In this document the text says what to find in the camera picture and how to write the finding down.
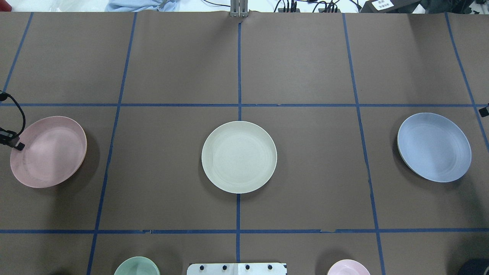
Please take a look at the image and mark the pink plate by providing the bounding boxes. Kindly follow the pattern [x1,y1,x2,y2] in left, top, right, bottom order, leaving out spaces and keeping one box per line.
[10,116,87,188]

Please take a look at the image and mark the blue plate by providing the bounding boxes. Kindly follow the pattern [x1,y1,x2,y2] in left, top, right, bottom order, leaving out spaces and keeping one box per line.
[397,112,472,183]

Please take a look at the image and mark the black box with label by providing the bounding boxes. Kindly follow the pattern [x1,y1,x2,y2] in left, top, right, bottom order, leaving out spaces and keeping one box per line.
[360,0,422,14]

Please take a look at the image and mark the dark blue pot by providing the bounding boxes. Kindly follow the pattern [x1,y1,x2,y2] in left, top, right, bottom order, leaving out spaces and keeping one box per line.
[457,258,489,275]

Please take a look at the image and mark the light blue cloth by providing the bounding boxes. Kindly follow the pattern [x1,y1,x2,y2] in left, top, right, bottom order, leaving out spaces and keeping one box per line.
[105,0,179,12]

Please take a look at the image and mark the green bowl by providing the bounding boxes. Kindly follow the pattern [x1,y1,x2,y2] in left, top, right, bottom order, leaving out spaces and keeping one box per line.
[114,256,160,275]

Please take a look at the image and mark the pink bowl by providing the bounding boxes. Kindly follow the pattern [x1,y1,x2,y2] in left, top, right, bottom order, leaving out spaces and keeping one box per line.
[327,259,370,275]

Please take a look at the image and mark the cream plate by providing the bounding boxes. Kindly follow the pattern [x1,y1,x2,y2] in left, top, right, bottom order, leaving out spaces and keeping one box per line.
[201,121,278,194]

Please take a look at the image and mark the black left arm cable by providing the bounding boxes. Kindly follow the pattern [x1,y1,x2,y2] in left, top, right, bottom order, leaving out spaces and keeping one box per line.
[0,91,26,136]

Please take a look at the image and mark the black cables bundle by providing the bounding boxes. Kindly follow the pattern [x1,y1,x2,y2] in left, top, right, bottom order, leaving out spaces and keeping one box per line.
[202,0,361,13]

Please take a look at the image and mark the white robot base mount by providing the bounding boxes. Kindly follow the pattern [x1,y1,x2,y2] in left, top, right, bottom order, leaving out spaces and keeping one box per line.
[186,262,288,275]

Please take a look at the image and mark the grey metal bracket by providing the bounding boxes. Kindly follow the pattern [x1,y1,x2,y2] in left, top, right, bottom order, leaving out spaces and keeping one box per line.
[230,0,249,18]

